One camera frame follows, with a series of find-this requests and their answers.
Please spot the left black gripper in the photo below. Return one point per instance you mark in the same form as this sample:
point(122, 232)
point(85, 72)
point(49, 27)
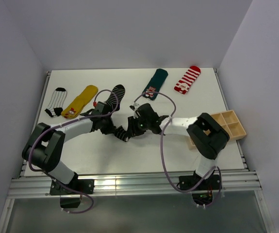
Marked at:
point(110, 129)

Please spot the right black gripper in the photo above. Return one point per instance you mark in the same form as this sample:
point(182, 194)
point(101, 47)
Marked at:
point(132, 125)

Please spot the black vertical-striped ankle sock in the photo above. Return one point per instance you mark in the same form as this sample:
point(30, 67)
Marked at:
point(122, 134)

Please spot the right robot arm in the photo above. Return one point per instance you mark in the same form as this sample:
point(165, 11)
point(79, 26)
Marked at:
point(208, 136)

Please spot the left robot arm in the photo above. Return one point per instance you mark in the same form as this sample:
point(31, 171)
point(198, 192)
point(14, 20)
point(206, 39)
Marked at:
point(45, 145)

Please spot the black horizontal-striped ankle sock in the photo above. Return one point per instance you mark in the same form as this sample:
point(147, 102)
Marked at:
point(115, 97)

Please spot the mustard yellow sock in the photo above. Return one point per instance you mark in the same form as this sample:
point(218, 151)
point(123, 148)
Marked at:
point(77, 105)

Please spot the dark green reindeer sock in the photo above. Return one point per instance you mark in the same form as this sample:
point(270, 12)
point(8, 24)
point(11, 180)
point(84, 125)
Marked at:
point(155, 84)

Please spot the white black vertical-striped sock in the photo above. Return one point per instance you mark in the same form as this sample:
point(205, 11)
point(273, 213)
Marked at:
point(55, 106)

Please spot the red white striped santa sock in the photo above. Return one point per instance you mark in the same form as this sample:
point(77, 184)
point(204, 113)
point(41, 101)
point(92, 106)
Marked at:
point(185, 82)

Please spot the wooden compartment tray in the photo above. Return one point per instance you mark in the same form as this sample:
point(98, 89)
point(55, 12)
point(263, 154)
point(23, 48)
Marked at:
point(230, 122)

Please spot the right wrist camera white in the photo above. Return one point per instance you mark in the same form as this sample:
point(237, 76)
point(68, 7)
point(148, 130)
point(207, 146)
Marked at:
point(134, 106)

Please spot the aluminium table frame rail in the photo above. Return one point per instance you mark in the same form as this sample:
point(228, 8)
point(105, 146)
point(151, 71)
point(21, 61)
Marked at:
point(128, 185)

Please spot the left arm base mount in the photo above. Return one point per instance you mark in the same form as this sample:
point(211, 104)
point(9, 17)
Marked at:
point(72, 194)

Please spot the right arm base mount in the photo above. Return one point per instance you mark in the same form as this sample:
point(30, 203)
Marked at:
point(209, 189)

